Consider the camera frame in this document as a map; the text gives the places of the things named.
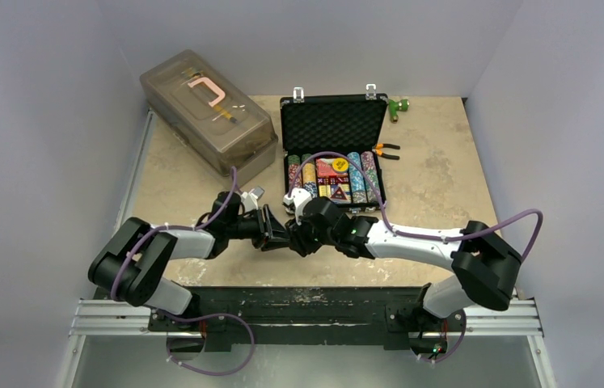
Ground pink c-clamp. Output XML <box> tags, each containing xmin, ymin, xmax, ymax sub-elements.
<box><xmin>188</xmin><ymin>76</ymin><xmax>226</xmax><ymax>108</ymax></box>

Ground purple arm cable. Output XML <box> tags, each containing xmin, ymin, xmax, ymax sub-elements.
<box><xmin>286</xmin><ymin>151</ymin><xmax>545</xmax><ymax>365</ymax></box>
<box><xmin>110</xmin><ymin>166</ymin><xmax>241</xmax><ymax>323</ymax></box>

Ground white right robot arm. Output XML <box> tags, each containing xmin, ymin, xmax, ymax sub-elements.
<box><xmin>283</xmin><ymin>188</ymin><xmax>522</xmax><ymax>329</ymax></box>

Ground red triangle all-in marker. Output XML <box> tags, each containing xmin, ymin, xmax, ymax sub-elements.
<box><xmin>329</xmin><ymin>184</ymin><xmax>352</xmax><ymax>204</ymax></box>

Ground black poker set case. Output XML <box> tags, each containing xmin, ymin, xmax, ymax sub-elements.
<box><xmin>280</xmin><ymin>92</ymin><xmax>388</xmax><ymax>203</ymax></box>

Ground green toy tool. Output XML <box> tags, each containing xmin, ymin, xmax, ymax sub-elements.
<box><xmin>388</xmin><ymin>99</ymin><xmax>410</xmax><ymax>124</ymax></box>

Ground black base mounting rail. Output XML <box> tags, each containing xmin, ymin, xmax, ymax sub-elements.
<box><xmin>71</xmin><ymin>286</ymin><xmax>543</xmax><ymax>355</ymax></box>

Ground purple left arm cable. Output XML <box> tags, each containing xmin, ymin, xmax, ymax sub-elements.
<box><xmin>110</xmin><ymin>166</ymin><xmax>241</xmax><ymax>323</ymax></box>

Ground blue yellow card deck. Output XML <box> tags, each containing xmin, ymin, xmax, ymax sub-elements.
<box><xmin>319</xmin><ymin>183</ymin><xmax>351</xmax><ymax>200</ymax></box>

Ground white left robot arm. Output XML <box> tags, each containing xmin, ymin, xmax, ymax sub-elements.
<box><xmin>87</xmin><ymin>188</ymin><xmax>289</xmax><ymax>331</ymax></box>

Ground yellow big blind button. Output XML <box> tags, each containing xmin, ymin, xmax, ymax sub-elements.
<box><xmin>332</xmin><ymin>158</ymin><xmax>350</xmax><ymax>174</ymax></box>

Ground red dice in case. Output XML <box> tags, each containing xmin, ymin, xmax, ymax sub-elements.
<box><xmin>317</xmin><ymin>177</ymin><xmax>335</xmax><ymax>186</ymax></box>

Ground red white chip row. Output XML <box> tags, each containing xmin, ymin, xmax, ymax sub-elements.
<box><xmin>287</xmin><ymin>154</ymin><xmax>303</xmax><ymax>190</ymax></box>

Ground translucent brown plastic box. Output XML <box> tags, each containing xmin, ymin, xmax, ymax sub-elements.
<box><xmin>140</xmin><ymin>49</ymin><xmax>278</xmax><ymax>183</ymax></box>

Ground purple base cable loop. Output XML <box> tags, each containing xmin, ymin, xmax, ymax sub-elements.
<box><xmin>165</xmin><ymin>313</ymin><xmax>257</xmax><ymax>377</ymax></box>

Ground purple green chip row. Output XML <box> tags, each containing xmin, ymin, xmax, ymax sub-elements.
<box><xmin>361</xmin><ymin>151</ymin><xmax>380</xmax><ymax>203</ymax></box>

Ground yellow blue chip row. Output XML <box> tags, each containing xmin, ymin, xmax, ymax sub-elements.
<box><xmin>302</xmin><ymin>154</ymin><xmax>319</xmax><ymax>198</ymax></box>

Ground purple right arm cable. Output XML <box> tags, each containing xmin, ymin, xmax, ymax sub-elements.
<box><xmin>286</xmin><ymin>151</ymin><xmax>545</xmax><ymax>365</ymax></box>

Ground orange handled pliers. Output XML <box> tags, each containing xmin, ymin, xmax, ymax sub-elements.
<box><xmin>372</xmin><ymin>142</ymin><xmax>402</xmax><ymax>162</ymax></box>

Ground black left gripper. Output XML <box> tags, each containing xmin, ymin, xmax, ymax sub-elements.
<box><xmin>226</xmin><ymin>205</ymin><xmax>290</xmax><ymax>251</ymax></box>

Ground red card deck box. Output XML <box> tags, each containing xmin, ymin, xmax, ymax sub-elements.
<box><xmin>315</xmin><ymin>158</ymin><xmax>348</xmax><ymax>177</ymax></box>

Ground light blue chip row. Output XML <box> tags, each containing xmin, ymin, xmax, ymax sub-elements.
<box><xmin>347</xmin><ymin>152</ymin><xmax>367</xmax><ymax>204</ymax></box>

